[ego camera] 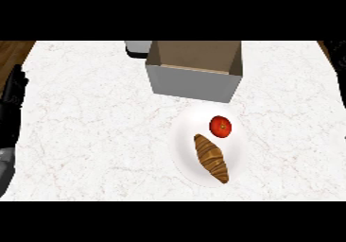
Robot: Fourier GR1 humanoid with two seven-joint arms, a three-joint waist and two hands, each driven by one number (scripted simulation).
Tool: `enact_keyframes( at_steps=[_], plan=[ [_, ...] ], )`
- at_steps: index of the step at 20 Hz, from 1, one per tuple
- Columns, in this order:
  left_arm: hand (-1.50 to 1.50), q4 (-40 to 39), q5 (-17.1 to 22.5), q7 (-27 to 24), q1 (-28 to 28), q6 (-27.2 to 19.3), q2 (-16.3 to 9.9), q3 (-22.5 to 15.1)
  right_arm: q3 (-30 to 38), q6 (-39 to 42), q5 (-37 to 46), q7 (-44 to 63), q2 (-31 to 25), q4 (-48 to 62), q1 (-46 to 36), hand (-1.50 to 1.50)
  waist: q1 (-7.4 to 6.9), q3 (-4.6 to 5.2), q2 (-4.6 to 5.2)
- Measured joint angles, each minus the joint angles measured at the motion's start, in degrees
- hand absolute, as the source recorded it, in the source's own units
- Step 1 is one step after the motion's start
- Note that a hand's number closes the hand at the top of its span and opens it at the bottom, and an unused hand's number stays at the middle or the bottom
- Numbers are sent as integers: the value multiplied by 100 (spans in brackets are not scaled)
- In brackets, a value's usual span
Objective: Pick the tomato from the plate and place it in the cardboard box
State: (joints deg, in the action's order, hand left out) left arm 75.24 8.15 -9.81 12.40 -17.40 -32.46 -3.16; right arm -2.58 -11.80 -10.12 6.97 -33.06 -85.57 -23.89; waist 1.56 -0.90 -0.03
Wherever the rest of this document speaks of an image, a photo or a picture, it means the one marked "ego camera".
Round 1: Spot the brown croissant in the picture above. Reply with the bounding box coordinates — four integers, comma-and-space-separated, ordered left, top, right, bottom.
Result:
192, 133, 230, 185

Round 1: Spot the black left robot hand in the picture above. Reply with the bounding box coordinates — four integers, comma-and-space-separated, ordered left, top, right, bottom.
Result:
0, 63, 31, 152

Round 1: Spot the red tomato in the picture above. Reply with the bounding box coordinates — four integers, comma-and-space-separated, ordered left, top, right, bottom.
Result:
208, 114, 233, 139

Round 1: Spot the white plate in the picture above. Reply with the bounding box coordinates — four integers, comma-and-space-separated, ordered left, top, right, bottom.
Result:
170, 105, 249, 187

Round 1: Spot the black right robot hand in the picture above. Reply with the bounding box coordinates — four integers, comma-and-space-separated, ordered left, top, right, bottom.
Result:
322, 40, 346, 115

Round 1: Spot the open cardboard box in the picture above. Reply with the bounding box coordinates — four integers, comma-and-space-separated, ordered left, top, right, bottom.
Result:
143, 40, 244, 104

